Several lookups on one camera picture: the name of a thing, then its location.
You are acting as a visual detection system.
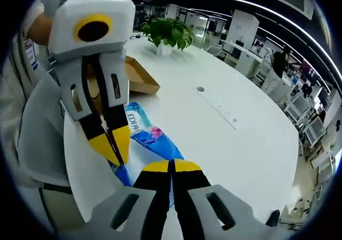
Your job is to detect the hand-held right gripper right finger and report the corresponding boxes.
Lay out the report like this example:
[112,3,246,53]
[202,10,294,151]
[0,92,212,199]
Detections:
[172,159,293,240]

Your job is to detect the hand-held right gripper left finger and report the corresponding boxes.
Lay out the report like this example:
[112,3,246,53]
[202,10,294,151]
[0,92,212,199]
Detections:
[58,159,172,240]

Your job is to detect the blue soft item wipes pack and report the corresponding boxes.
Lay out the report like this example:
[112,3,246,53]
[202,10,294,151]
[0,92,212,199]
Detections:
[108,100,185,189]

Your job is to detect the brown cardboard shoe box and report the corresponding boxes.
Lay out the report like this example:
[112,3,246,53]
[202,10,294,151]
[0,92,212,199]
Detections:
[69,55,161,117]

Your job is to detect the person's left hand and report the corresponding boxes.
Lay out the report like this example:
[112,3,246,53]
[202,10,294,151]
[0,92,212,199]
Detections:
[26,11,53,48]

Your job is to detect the person's light shirt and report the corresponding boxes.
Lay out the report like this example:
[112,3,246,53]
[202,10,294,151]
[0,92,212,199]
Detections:
[15,0,86,191]

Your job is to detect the person's beige trousers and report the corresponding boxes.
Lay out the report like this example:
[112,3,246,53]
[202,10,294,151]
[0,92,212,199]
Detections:
[40,188,89,229]

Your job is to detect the table socket panel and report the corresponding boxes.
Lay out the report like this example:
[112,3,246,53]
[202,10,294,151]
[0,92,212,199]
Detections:
[194,84,238,130]

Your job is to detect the potted green plant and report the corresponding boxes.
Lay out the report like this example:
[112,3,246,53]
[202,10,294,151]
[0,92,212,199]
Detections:
[140,17,195,56]

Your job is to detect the row of white office chairs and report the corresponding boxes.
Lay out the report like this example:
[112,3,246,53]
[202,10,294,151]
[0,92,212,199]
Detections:
[283,90,336,171]

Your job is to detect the blue-framed wall board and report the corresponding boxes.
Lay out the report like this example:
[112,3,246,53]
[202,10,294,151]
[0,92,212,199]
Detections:
[23,38,41,70]

